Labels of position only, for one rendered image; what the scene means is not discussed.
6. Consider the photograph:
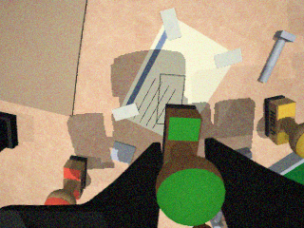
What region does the pale grey card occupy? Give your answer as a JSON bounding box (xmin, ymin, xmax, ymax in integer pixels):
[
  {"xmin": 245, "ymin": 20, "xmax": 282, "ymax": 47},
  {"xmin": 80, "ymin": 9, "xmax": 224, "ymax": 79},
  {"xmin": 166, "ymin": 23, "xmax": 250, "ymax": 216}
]
[{"xmin": 111, "ymin": 8, "xmax": 242, "ymax": 136}]

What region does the yellow hand stamp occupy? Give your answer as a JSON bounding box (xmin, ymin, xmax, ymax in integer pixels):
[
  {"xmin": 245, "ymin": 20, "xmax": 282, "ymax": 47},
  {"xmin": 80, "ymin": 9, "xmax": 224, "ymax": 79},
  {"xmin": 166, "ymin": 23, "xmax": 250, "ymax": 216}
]
[{"xmin": 264, "ymin": 95, "xmax": 304, "ymax": 159}]

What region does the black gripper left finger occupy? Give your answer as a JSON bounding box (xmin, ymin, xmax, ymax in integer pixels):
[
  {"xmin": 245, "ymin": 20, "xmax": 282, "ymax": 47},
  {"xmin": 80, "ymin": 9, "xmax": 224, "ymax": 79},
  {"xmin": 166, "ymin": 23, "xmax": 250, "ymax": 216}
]
[{"xmin": 0, "ymin": 142, "xmax": 162, "ymax": 228}]

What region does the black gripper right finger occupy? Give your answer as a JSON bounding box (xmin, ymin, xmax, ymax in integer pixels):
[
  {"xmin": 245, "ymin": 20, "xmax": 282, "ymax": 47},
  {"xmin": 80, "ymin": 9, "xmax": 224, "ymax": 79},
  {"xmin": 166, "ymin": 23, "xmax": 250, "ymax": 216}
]
[{"xmin": 204, "ymin": 138, "xmax": 304, "ymax": 228}]

